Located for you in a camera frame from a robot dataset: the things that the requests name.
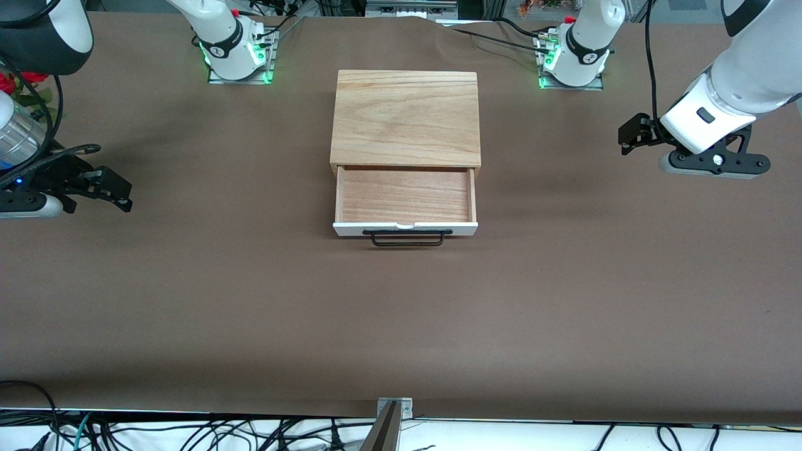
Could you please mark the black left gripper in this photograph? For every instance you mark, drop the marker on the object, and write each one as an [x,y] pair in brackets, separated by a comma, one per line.
[640,131]

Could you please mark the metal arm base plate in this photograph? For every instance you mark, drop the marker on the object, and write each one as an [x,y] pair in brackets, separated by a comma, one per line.
[241,81]
[570,88]

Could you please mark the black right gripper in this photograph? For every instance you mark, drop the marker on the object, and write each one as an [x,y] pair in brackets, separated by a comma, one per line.
[62,178]

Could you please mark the wooden drawer with white front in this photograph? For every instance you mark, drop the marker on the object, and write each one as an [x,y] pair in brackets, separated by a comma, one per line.
[404,197]

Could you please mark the small metal bracket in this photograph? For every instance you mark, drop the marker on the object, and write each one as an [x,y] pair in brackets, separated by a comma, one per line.
[405,407]

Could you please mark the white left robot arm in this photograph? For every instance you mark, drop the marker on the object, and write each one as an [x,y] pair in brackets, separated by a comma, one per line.
[752,62]

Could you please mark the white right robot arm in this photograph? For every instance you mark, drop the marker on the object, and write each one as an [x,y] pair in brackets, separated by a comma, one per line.
[225,37]

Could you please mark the aluminium frame rack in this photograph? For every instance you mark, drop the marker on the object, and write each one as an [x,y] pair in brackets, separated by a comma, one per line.
[407,9]

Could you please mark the red artificial flowers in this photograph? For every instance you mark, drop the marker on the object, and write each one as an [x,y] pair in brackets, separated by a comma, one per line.
[15,81]

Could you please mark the black left camera mount bracket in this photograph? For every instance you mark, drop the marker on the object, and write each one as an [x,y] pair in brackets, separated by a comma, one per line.
[733,144]

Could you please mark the brown table cover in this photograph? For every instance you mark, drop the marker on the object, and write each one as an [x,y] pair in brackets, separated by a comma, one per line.
[401,326]

